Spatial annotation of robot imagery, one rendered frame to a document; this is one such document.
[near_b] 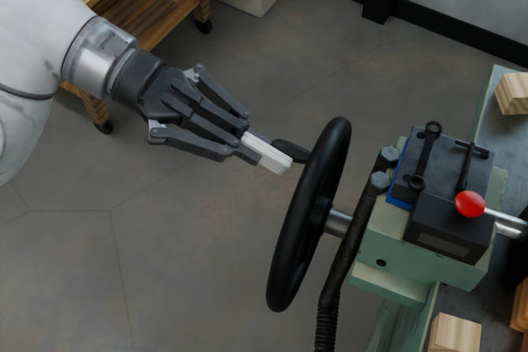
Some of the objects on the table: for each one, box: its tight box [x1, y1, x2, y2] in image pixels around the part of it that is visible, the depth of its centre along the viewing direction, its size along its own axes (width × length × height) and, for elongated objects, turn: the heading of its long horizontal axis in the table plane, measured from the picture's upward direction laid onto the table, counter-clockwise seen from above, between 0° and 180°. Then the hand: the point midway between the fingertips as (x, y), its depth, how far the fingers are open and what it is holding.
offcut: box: [494, 72, 528, 115], centre depth 78 cm, size 4×5×4 cm
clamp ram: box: [484, 205, 528, 286], centre depth 64 cm, size 9×8×9 cm
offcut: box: [427, 313, 482, 352], centre depth 60 cm, size 4×4×3 cm
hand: (264, 154), depth 72 cm, fingers closed
